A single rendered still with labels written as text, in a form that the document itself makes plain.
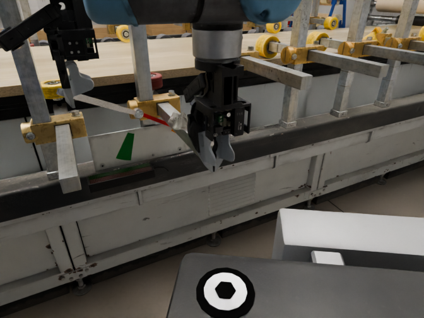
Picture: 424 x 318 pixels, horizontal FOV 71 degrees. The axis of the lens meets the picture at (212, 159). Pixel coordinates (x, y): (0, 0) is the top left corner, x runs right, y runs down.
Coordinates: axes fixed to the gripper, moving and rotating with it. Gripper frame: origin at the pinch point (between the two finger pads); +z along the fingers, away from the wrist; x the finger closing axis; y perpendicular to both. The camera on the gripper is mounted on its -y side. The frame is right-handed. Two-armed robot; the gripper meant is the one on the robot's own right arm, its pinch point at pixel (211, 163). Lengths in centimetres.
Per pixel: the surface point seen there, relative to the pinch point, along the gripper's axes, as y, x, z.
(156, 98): -31.3, -1.0, -4.4
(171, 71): -49, 10, -7
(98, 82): -50, -13, -6
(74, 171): -5.8, -24.0, -1.6
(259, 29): -139, 105, -8
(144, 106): -29.7, -5.0, -3.1
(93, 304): -46, -32, 83
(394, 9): -130, 227, -18
